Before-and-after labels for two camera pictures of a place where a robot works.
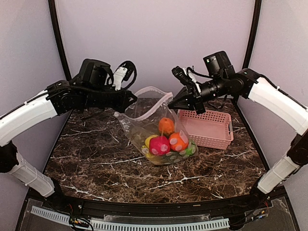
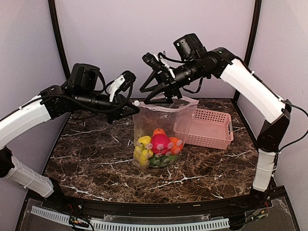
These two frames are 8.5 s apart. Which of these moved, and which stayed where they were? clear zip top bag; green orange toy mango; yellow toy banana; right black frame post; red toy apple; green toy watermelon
Moved: yellow toy banana; green toy watermelon; green orange toy mango; clear zip top bag
Stayed: right black frame post; red toy apple
